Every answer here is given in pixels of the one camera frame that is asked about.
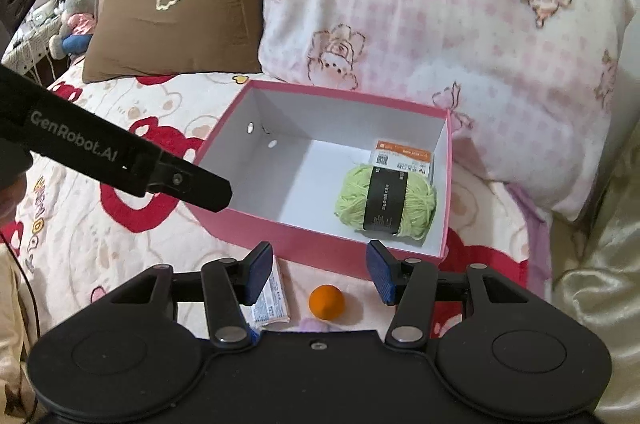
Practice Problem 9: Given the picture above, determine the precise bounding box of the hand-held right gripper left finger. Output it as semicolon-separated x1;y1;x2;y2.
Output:
107;241;276;349

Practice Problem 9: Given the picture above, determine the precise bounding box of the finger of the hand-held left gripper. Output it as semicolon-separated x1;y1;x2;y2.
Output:
147;149;234;213

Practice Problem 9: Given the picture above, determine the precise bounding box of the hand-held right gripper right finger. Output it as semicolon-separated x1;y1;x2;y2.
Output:
366;240;533;349

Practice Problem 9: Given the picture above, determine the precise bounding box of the white tissue packet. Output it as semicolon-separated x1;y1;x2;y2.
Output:
250;254;292;330

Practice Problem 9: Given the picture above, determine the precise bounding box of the small orange fruit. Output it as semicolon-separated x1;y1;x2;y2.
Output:
308;284;346;321

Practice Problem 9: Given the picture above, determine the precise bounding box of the pink cardboard box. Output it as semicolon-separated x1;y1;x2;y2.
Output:
192;78;453;282

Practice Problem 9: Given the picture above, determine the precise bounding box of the green yarn ball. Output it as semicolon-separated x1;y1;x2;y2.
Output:
334;165;437;237

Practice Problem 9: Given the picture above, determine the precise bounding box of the clear box with orange label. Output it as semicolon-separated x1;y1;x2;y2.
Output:
367;139;436;185

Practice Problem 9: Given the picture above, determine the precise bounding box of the white slatted object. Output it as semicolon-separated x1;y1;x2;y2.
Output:
2;1;63;69

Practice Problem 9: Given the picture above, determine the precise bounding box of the bear printed blanket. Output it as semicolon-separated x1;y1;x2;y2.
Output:
0;66;553;355

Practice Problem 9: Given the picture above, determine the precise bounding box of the shiny gold cloth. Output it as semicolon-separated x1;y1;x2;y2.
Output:
550;119;640;355

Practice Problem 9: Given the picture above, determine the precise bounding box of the pink checked pillow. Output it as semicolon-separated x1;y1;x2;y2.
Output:
250;0;636;225

